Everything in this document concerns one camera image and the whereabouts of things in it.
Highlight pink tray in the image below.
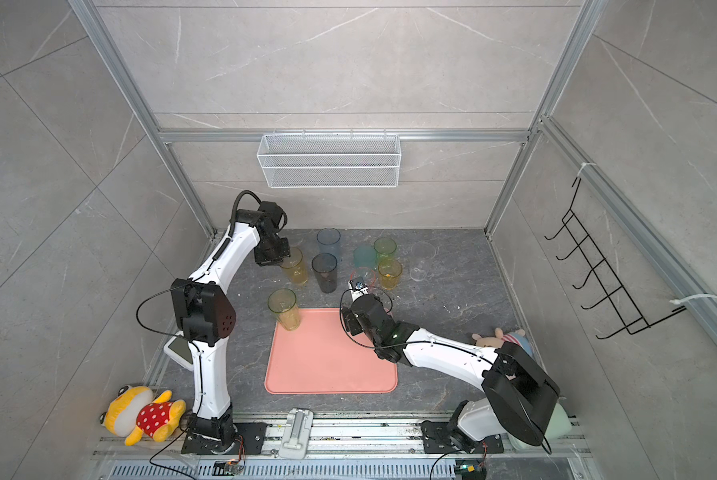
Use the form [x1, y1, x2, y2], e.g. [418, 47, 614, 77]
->
[264, 308, 398, 395]

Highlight tall blue glass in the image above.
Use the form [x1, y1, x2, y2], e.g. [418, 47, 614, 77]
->
[316, 228, 342, 261]

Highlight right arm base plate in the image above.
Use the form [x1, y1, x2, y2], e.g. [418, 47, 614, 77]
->
[420, 420, 505, 454]

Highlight black wall hook rack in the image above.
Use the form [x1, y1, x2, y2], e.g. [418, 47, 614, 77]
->
[544, 178, 688, 340]

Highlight tall yellow glass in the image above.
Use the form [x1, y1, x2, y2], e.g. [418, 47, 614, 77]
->
[280, 247, 308, 285]

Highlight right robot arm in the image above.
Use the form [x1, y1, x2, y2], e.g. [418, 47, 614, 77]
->
[340, 280, 568, 453]

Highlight teal dimpled glass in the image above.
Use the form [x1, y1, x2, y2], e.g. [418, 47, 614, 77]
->
[352, 245, 378, 270]

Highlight white clamp on rail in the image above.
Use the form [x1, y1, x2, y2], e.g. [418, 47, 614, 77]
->
[278, 408, 314, 460]

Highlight short green glass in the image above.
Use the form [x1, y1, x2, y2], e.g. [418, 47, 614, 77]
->
[373, 236, 398, 262]

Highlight white timer device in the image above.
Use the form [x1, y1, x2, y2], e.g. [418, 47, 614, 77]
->
[162, 335, 194, 372]

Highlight white wire basket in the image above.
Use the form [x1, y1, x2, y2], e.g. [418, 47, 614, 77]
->
[256, 133, 403, 189]

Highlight tall dark grey glass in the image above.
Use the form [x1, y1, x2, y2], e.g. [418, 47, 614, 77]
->
[312, 252, 338, 293]

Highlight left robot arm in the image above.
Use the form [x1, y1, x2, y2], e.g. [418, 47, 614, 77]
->
[166, 190, 290, 451]

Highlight doll plush toy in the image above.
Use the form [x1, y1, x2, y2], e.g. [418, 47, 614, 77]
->
[472, 328, 534, 358]

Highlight pink glass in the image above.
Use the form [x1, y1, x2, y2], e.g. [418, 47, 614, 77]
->
[350, 267, 377, 290]

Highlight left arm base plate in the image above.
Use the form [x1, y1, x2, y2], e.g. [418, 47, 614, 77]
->
[180, 422, 268, 455]

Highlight clear glass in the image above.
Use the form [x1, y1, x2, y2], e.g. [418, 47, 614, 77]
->
[409, 242, 437, 282]

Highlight tall green glass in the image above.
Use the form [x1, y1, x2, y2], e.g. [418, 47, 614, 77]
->
[266, 289, 300, 331]

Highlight short yellow glass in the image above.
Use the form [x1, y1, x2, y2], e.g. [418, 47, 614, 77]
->
[378, 258, 403, 290]

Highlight yellow plush toy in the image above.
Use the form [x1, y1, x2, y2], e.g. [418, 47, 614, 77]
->
[98, 385, 186, 446]

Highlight mint green box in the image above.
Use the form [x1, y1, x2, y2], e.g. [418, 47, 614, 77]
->
[508, 403, 572, 450]

